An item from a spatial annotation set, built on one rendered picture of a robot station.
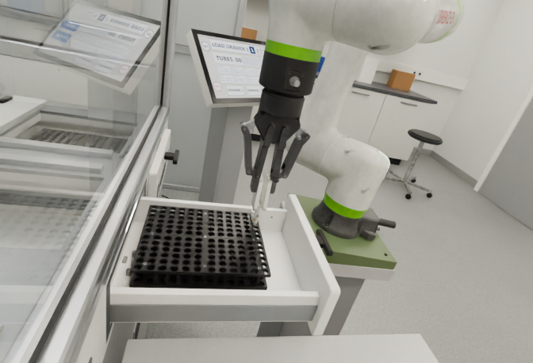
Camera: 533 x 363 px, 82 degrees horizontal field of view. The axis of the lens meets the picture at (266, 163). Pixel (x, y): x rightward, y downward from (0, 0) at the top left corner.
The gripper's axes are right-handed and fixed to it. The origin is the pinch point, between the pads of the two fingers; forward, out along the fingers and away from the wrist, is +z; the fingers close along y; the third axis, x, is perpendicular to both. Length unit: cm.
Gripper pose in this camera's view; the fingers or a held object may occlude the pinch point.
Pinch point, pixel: (261, 191)
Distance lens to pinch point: 60.7
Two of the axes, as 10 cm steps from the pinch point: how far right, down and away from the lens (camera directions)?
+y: 9.7, 1.0, 2.4
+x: -1.7, -4.4, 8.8
